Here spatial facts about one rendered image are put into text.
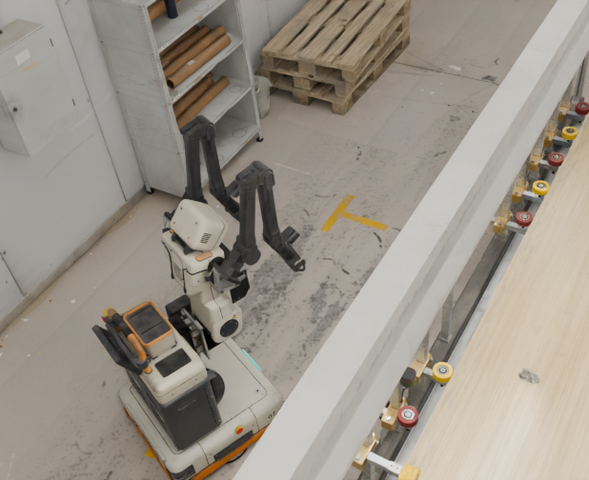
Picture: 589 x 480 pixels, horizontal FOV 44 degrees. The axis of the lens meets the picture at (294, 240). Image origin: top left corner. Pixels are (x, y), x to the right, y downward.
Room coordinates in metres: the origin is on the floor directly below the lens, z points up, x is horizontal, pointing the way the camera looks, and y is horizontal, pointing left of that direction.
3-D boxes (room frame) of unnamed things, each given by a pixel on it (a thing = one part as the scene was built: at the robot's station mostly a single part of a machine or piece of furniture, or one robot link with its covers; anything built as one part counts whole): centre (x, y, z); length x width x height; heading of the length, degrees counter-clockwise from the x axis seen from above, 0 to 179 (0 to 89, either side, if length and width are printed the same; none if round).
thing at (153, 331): (2.15, 0.70, 0.87); 0.23 x 0.15 x 0.11; 31
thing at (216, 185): (2.62, 0.31, 1.40); 0.11 x 0.06 x 0.43; 31
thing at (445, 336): (2.00, -0.61, 0.93); 0.05 x 0.05 x 0.45; 53
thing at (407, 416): (1.52, -0.34, 0.85); 0.08 x 0.08 x 0.11
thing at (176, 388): (2.16, 0.68, 0.59); 0.55 x 0.34 x 0.83; 31
